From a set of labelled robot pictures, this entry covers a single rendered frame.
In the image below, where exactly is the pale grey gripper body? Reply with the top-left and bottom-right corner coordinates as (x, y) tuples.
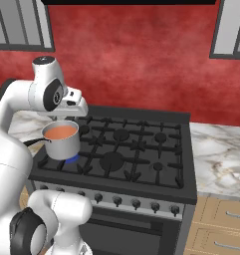
(37, 97), (90, 119)

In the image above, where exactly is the orange marinara sauce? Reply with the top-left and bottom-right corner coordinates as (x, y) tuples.
(44, 125), (78, 140)

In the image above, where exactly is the black gas stove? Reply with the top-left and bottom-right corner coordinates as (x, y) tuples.
(27, 105), (199, 255)

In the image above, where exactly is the blue burner flame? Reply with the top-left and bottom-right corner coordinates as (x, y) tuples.
(64, 154), (81, 164)

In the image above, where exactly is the tan base cupboard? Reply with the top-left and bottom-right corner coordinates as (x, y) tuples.
(19, 185), (36, 211)

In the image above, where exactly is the black range hood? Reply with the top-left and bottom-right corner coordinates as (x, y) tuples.
(41, 0), (217, 5)

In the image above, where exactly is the black oven door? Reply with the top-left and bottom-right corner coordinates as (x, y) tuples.
(79, 206), (185, 255)

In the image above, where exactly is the tan drawer front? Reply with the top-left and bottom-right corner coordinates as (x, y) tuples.
(200, 196), (240, 231)
(184, 224), (240, 255)

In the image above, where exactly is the silver saucepan with black handle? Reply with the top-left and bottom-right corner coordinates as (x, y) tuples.
(23, 120), (82, 161)

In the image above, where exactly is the grey framed wall cupboard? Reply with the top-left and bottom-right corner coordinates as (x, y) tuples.
(0, 0), (56, 53)
(209, 0), (240, 61)

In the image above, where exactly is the black oven door handle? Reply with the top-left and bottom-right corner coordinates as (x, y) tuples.
(87, 215), (164, 235)

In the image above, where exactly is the silver drawer handle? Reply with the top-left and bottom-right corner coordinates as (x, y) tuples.
(213, 240), (240, 252)
(224, 210), (240, 221)

